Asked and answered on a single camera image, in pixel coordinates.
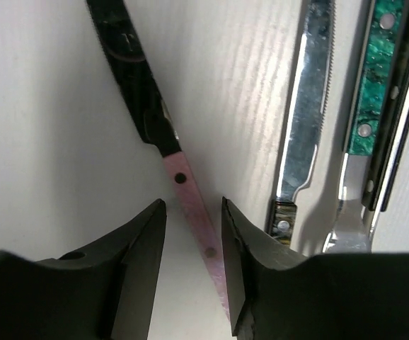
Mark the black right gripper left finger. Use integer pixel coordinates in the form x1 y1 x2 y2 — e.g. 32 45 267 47
0 200 166 339

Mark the knife with dark handle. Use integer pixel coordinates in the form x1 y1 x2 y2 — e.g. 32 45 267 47
266 1 335 245

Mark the fork with green handle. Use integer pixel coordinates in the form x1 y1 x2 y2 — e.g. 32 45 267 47
322 1 405 254

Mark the knife with pink handle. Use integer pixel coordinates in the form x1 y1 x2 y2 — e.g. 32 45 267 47
86 1 229 312

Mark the fork with dark handle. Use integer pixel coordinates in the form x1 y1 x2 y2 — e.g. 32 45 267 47
362 1 409 243

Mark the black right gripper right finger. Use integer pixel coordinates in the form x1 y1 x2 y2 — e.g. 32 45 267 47
221 199 409 339

